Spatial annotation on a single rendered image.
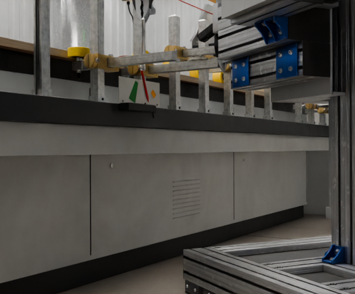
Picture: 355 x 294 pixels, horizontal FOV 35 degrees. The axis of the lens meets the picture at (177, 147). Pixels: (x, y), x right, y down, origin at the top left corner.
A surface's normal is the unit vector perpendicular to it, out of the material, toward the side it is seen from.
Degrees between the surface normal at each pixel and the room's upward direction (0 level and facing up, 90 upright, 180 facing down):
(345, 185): 90
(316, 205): 90
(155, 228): 90
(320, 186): 90
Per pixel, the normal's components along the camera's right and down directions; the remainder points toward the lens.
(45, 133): 0.85, 0.00
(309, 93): -0.90, 0.00
